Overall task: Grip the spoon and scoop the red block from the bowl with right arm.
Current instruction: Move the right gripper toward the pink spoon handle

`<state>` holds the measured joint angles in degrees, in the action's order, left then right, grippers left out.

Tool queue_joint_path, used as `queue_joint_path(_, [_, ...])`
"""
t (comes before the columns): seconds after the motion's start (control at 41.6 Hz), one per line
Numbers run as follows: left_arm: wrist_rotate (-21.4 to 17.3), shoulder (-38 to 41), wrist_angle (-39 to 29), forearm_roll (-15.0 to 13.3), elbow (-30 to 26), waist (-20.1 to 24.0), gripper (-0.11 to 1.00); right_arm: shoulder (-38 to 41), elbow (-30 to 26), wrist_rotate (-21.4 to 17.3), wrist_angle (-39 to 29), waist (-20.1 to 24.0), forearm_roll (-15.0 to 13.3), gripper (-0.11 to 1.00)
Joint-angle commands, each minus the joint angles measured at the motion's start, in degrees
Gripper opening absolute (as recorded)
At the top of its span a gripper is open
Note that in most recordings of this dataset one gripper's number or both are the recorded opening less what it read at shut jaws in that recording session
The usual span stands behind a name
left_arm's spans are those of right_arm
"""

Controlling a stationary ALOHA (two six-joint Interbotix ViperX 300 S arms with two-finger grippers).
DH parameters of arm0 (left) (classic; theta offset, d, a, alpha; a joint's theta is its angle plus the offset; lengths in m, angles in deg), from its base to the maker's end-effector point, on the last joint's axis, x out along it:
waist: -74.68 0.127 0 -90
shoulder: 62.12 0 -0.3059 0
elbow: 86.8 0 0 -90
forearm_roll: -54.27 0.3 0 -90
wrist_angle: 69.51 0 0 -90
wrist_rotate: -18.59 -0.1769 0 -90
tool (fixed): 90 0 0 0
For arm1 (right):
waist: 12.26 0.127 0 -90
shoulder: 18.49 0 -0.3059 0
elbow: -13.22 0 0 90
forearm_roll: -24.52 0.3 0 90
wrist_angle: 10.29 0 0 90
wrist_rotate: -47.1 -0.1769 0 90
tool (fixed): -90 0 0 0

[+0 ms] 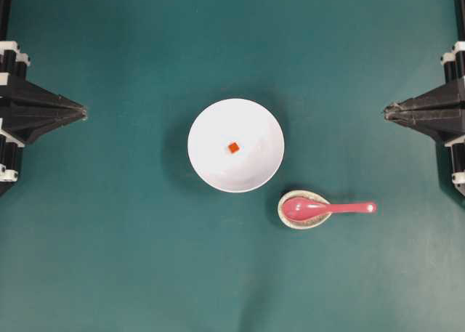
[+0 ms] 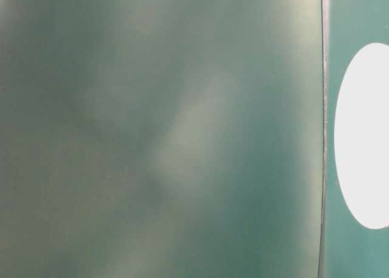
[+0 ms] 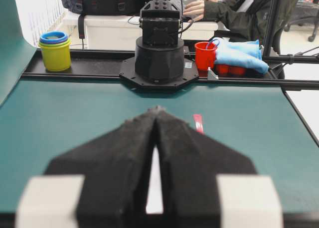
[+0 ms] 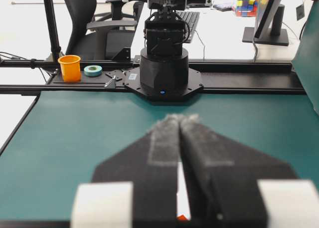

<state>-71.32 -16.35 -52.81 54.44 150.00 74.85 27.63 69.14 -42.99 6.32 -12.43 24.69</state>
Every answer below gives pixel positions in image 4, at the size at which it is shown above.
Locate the black computer monitor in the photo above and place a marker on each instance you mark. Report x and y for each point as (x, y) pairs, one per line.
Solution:
(268, 25)

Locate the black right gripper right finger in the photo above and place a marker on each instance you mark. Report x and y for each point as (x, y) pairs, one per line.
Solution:
(232, 185)

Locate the colourful cube box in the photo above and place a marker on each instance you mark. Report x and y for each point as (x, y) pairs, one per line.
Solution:
(245, 8)

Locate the orange plastic cup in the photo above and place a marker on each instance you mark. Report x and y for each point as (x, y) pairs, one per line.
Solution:
(70, 68)

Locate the light blue tape roll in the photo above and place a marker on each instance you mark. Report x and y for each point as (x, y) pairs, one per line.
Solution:
(93, 70)

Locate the black vertical frame pole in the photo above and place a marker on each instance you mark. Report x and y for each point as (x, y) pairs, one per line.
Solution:
(52, 29)

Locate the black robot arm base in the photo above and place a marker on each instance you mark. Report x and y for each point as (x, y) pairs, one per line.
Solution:
(163, 73)

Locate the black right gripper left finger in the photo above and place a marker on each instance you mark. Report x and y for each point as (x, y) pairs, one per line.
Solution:
(135, 188)

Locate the black aluminium frame rail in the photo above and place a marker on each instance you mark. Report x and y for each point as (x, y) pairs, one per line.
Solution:
(204, 77)

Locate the black office chair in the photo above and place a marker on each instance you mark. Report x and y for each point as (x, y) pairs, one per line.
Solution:
(96, 40)

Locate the black keyboard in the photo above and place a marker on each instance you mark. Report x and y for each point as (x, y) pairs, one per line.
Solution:
(192, 19)

